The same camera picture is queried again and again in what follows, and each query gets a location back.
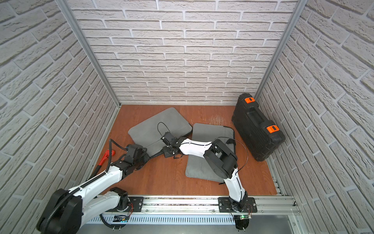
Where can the black plastic tool case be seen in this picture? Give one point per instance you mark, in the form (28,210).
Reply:
(261,135)

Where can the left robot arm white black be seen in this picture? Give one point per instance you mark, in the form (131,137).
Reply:
(68,210)

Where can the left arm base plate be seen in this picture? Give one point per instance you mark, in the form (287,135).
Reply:
(128,204)

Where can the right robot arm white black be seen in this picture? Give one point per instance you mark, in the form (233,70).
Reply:
(221,159)

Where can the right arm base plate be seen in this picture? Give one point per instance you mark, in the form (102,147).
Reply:
(246,205)

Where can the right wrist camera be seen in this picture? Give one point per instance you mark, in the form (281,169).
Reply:
(169,139)

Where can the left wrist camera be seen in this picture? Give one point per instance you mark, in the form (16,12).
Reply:
(135,151)

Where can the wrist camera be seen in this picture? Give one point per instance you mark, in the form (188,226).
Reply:
(135,151)
(169,139)

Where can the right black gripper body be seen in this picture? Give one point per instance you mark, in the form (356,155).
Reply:
(168,151)

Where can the red handled pliers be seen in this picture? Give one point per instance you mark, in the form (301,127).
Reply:
(102,161)

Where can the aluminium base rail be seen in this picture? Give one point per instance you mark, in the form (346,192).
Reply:
(184,205)

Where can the grey zippered laptop bag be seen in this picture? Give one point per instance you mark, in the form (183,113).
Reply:
(149,132)

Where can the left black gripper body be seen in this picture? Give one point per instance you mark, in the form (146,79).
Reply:
(141,158)

